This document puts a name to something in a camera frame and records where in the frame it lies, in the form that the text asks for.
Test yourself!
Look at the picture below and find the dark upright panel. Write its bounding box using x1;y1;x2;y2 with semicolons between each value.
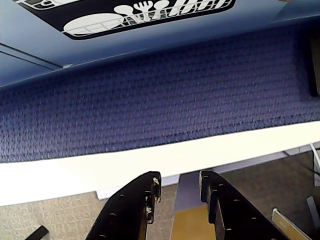
308;32;320;98

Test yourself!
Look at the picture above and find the black bar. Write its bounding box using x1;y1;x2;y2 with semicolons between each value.
24;225;50;240

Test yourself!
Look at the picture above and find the blue cabinet door with dish decal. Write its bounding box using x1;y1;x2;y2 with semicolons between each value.
0;0;288;68

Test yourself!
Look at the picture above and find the yellow wooden board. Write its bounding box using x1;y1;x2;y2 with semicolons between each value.
172;206;210;240

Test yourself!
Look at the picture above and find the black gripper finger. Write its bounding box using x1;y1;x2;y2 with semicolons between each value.
198;169;286;240
84;171;162;240

